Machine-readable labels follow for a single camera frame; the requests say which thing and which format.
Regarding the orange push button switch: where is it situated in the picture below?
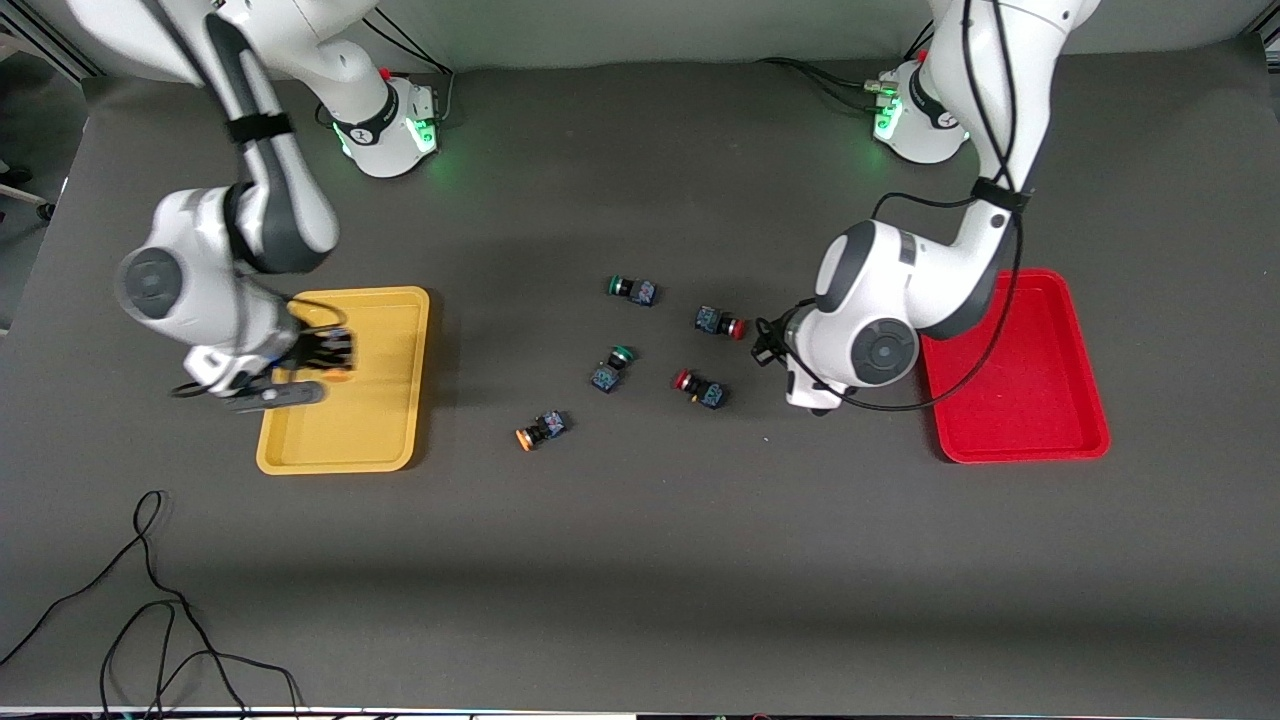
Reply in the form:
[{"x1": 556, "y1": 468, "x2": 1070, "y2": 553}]
[
  {"x1": 318, "y1": 330, "x2": 357, "y2": 383},
  {"x1": 514, "y1": 410, "x2": 571, "y2": 453}
]

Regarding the red push button switch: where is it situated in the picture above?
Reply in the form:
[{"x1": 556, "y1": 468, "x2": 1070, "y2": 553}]
[
  {"x1": 673, "y1": 369, "x2": 729, "y2": 410},
  {"x1": 695, "y1": 305, "x2": 749, "y2": 342}
]

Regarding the yellow plastic tray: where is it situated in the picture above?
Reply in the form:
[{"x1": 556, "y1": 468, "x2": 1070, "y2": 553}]
[{"x1": 256, "y1": 286, "x2": 431, "y2": 475}]

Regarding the red plastic tray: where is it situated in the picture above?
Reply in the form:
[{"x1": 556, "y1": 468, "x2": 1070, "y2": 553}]
[{"x1": 920, "y1": 268, "x2": 1112, "y2": 465}]

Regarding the thin black loose cable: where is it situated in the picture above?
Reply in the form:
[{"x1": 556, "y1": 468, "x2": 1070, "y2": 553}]
[{"x1": 0, "y1": 490, "x2": 301, "y2": 716}]

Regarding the black left arm base cable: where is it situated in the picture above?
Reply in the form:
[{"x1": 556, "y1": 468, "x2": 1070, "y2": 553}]
[{"x1": 757, "y1": 25, "x2": 901, "y2": 113}]

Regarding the black arm base cable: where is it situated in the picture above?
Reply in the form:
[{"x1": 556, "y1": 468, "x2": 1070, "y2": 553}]
[
  {"x1": 757, "y1": 25, "x2": 901, "y2": 113},
  {"x1": 318, "y1": 8, "x2": 456, "y2": 129}
]

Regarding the black right arm base cable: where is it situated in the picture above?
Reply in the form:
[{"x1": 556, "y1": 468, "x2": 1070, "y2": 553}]
[{"x1": 318, "y1": 8, "x2": 456, "y2": 129}]

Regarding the aluminium frame rail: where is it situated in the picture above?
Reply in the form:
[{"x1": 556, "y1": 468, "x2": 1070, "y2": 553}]
[{"x1": 0, "y1": 15, "x2": 101, "y2": 81}]

